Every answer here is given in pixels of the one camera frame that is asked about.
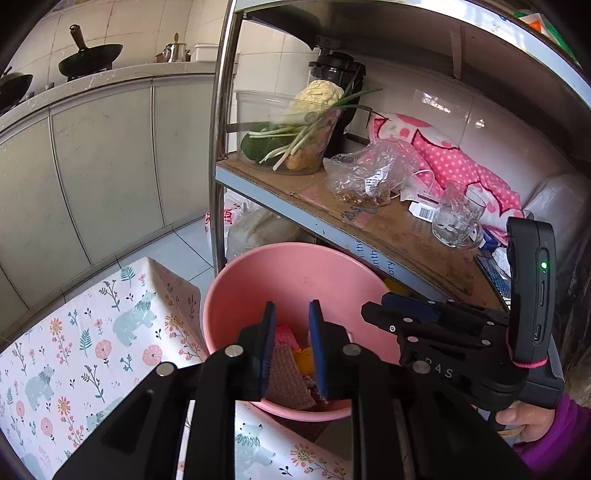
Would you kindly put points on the metal shelf rack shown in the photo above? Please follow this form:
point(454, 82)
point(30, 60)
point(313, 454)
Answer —
point(415, 55)

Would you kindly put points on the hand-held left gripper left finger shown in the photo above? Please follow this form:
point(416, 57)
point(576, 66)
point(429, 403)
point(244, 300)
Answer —
point(268, 350)

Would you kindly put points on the person's right hand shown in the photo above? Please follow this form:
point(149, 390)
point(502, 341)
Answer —
point(521, 415)

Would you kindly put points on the person's right forearm purple sleeve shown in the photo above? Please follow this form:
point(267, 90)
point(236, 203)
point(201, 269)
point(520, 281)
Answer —
point(563, 443)

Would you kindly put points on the pink plastic basin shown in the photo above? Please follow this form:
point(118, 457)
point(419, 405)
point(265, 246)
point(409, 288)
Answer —
point(286, 277)

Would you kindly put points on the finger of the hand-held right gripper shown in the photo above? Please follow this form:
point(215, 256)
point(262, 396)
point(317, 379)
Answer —
point(415, 308)
point(392, 323)

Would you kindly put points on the cauliflower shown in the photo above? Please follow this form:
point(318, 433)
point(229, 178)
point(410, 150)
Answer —
point(316, 97)

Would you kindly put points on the small white barcode box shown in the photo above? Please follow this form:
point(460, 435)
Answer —
point(422, 210)

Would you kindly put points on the glass mug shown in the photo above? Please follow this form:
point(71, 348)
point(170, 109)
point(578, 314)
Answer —
point(457, 217)

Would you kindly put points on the cardboard sheet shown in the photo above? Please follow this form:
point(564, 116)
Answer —
point(383, 230)

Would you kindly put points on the clear tub of vegetables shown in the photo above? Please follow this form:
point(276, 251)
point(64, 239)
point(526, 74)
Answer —
point(300, 136)

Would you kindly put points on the dark blue flat box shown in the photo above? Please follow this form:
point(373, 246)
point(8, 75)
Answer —
point(496, 279)

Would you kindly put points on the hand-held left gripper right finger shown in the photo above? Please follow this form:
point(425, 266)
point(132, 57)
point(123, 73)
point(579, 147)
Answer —
point(318, 350)

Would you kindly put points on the black blender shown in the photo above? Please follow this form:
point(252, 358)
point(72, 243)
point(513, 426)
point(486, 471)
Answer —
point(334, 69)

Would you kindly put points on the white lidded container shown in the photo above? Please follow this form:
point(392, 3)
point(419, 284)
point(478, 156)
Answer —
point(210, 51)

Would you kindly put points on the brown scouring pad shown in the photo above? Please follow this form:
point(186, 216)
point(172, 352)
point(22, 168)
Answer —
point(286, 378)

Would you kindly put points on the blue and white packet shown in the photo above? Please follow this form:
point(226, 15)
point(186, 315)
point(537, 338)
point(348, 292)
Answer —
point(494, 242)

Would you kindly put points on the yellow wrapper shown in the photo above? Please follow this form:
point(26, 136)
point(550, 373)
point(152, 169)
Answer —
point(305, 362)

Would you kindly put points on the black wok with lid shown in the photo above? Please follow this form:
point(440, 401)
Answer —
point(14, 90)

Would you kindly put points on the white red printed plastic bag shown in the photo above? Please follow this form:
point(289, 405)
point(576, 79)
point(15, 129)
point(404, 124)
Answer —
point(258, 230)

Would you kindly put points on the green vegetable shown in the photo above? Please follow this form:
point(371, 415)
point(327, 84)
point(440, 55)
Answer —
point(256, 145)

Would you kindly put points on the large white plastic bag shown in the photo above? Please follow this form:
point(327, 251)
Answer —
point(563, 198)

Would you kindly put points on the floral bear printed tablecloth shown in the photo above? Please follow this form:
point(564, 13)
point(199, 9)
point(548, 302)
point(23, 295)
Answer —
point(69, 346)

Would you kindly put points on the grey kitchen cabinet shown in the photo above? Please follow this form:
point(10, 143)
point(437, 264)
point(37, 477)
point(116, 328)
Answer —
point(92, 161)

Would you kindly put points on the steel kettle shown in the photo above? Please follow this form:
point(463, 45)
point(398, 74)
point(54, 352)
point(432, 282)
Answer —
point(175, 51)

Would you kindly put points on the orange package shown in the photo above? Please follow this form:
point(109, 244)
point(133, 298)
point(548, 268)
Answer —
point(542, 25)

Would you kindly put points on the pink polka dot cloth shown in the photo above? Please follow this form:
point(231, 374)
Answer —
point(452, 161)

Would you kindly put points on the pink wrapper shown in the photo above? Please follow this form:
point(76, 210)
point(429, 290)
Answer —
point(287, 336)

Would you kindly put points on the clear plastic bag with scraps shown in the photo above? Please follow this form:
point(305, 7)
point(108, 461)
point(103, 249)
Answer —
point(364, 175)

